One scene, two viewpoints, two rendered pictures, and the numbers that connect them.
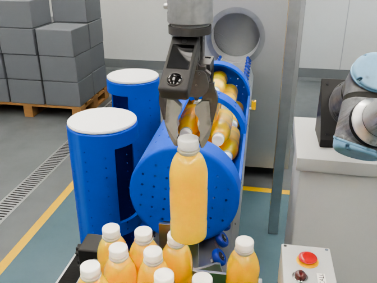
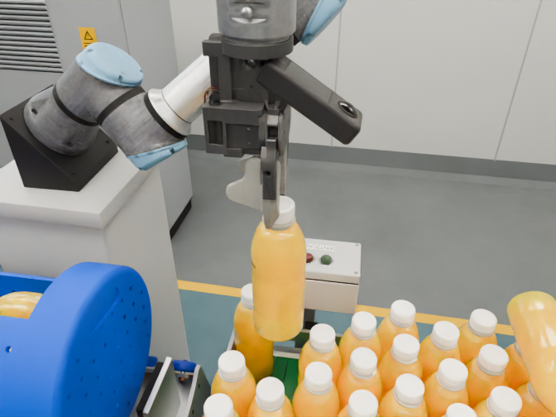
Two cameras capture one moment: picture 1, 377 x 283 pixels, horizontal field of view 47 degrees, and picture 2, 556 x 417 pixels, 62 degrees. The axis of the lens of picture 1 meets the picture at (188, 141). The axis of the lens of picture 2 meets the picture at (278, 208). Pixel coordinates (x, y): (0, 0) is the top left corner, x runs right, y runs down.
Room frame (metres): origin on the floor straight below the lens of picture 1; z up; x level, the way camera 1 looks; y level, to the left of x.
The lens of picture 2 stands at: (0.71, 0.47, 1.67)
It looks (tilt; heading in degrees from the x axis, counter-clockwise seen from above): 34 degrees down; 270
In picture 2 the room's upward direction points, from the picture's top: straight up
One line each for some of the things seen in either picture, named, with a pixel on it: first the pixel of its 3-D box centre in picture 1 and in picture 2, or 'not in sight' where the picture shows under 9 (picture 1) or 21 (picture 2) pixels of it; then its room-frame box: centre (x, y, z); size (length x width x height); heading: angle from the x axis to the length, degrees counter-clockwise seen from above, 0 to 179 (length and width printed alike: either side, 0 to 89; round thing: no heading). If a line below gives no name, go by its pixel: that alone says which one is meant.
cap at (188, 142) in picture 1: (188, 144); (278, 212); (0.71, 0.00, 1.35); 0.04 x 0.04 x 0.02
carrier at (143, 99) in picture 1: (136, 150); not in sight; (2.30, 0.30, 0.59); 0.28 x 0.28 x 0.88
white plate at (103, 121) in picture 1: (102, 120); not in sight; (1.65, 0.35, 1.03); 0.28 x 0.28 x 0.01
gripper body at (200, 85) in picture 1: (191, 60); (251, 95); (0.74, 0.00, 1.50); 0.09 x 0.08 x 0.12; 170
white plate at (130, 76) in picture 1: (132, 76); not in sight; (2.30, 0.30, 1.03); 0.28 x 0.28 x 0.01
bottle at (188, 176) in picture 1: (188, 192); (278, 274); (0.71, 0.00, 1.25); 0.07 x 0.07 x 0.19
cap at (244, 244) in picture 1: (244, 245); (252, 295); (0.75, -0.12, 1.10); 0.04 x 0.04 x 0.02
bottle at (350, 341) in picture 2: not in sight; (357, 365); (0.57, -0.05, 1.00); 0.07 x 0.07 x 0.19
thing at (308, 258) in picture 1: (307, 258); not in sight; (0.70, -0.24, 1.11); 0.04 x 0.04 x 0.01
